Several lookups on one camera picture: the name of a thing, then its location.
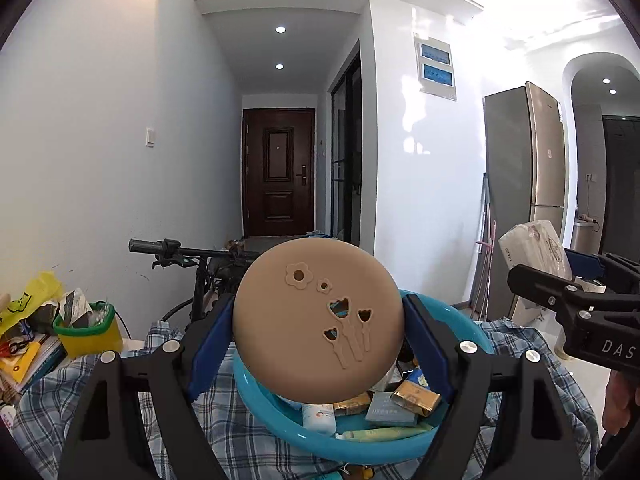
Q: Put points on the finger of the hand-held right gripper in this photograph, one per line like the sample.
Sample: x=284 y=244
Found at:
x=540 y=287
x=585 y=264

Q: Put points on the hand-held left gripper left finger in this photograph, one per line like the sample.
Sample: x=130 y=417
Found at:
x=210 y=345

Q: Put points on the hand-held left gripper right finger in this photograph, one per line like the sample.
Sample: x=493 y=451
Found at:
x=425 y=340

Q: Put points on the beige tissue pack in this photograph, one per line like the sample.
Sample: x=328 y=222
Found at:
x=535 y=250

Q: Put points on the round tan flower-cutout case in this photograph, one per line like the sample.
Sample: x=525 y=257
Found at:
x=300 y=330

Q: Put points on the blue plastic basin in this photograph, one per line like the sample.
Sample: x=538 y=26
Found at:
x=320 y=449

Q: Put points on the person's right hand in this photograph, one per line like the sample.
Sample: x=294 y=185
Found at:
x=622 y=405

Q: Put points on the white bin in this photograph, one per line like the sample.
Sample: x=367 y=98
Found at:
x=582 y=235

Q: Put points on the gold foil box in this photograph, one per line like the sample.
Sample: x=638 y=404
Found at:
x=417 y=396

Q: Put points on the folded grey clothes rack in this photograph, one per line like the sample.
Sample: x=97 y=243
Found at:
x=484 y=240

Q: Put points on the grey-teal flat box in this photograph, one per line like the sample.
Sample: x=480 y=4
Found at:
x=390 y=410

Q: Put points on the dark inner door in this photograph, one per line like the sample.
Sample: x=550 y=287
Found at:
x=622 y=185

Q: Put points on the yellow and blue box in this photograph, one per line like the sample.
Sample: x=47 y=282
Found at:
x=350 y=405

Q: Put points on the pale green tube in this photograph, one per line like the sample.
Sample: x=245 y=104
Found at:
x=385 y=432

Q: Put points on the brown cardboard box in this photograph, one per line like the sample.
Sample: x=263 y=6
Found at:
x=232 y=245

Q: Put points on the grey gold refrigerator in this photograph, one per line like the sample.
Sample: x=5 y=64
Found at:
x=515 y=185

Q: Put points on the black bicycle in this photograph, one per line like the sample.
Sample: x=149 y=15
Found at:
x=150 y=246

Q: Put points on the yellow container with green rim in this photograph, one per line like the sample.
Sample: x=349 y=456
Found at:
x=90 y=342

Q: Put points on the white lotion bottle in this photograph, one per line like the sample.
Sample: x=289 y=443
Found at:
x=320 y=417

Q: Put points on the crumpled paper wrapper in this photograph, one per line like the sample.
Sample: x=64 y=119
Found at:
x=72 y=305

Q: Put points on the blue plaid cloth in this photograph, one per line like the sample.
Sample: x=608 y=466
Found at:
x=45 y=410

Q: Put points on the dark brown entrance door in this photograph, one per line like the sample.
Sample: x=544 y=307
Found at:
x=277 y=175

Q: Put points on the yellow plastic bag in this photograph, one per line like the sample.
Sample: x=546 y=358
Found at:
x=30 y=300

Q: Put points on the stack of books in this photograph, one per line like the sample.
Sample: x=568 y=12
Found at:
x=20 y=367

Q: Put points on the black framed glass door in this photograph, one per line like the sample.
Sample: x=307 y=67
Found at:
x=350 y=125

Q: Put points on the white light switch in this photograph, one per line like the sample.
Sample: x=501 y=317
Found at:
x=150 y=137

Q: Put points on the white wall panel box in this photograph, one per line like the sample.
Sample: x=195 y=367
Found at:
x=435 y=67

